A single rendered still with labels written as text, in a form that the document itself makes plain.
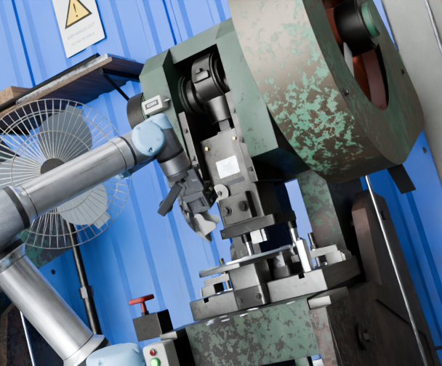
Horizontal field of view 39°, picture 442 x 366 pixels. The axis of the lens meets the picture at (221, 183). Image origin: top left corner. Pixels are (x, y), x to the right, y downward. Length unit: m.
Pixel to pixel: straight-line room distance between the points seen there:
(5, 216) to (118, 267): 2.41
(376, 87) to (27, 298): 1.26
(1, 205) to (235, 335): 0.77
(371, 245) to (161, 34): 1.95
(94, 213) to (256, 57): 1.19
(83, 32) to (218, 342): 2.48
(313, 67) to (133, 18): 2.31
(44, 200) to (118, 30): 2.46
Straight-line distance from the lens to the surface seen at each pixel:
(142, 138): 1.40
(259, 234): 1.94
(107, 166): 1.39
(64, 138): 2.47
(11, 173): 2.47
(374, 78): 2.13
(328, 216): 2.06
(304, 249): 1.76
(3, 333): 3.14
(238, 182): 1.90
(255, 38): 1.54
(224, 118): 1.97
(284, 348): 1.73
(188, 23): 3.48
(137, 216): 3.59
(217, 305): 1.90
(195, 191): 1.62
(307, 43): 1.50
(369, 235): 2.09
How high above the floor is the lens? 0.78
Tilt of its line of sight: 7 degrees up
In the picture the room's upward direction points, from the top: 16 degrees counter-clockwise
